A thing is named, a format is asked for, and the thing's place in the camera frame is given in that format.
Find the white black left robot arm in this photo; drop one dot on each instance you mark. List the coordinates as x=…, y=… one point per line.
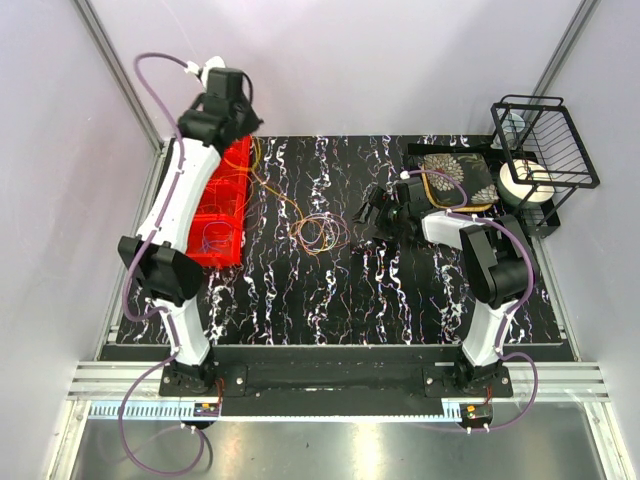
x=156, y=256

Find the red plastic compartment bin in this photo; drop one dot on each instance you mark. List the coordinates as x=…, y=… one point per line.
x=216, y=234

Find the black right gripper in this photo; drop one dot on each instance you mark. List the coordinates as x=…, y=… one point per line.
x=381, y=200

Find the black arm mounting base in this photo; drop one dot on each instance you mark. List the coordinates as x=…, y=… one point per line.
x=396, y=383

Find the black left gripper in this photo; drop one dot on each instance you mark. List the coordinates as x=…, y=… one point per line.
x=252, y=122

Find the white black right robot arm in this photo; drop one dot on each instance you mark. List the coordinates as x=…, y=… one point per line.
x=501, y=271

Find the black wire dish rack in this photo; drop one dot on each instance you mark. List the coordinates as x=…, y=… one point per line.
x=551, y=139

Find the floral patterned cushion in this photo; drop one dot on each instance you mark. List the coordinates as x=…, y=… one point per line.
x=459, y=179

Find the clear glass cup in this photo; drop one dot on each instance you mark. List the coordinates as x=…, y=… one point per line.
x=511, y=126

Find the white green bowl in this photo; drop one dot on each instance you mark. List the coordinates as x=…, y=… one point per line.
x=528, y=189

